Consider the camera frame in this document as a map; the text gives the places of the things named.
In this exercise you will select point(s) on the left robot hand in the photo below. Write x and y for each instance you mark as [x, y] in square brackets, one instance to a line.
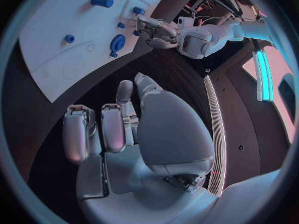
[163, 33]

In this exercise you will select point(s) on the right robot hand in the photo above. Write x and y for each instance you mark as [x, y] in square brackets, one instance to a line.
[172, 134]

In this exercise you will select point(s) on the blue block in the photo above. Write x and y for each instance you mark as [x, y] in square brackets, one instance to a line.
[136, 33]

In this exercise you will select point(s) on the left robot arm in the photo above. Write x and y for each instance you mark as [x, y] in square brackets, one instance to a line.
[210, 35]

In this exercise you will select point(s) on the white task board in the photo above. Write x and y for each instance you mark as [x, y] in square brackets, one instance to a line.
[70, 18]

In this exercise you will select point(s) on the blue plug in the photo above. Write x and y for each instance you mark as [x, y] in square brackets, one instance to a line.
[138, 10]

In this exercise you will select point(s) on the blue small peg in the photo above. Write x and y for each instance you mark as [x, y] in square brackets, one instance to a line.
[121, 25]

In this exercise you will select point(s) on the blue gear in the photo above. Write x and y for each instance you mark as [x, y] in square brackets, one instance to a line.
[118, 43]

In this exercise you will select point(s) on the blue long cylinder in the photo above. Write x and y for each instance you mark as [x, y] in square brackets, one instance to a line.
[102, 1]

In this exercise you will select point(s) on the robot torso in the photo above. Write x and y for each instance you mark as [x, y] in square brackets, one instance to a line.
[243, 115]

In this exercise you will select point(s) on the blue short cylinder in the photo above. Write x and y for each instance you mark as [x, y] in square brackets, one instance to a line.
[69, 38]

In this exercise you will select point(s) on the glowing light bar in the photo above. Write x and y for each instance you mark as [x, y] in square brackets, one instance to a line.
[265, 74]

